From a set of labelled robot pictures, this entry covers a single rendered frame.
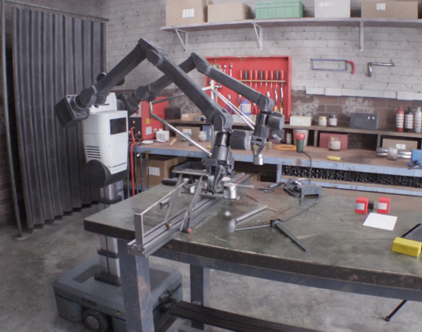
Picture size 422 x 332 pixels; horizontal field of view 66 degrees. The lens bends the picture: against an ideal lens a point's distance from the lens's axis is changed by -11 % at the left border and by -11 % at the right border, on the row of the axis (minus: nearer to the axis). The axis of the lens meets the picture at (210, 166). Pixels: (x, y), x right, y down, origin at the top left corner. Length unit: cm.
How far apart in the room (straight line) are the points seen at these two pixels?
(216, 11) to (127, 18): 125
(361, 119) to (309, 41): 87
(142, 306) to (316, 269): 71
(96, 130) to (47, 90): 196
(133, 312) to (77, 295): 71
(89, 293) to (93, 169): 68
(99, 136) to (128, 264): 74
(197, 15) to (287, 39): 88
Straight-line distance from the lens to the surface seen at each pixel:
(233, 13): 339
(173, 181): 169
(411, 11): 322
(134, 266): 134
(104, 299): 200
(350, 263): 101
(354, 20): 318
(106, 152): 184
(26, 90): 356
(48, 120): 375
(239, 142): 126
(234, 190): 134
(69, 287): 216
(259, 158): 167
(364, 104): 341
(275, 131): 166
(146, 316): 148
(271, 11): 329
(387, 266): 103
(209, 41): 375
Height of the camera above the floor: 133
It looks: 12 degrees down
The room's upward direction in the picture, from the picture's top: straight up
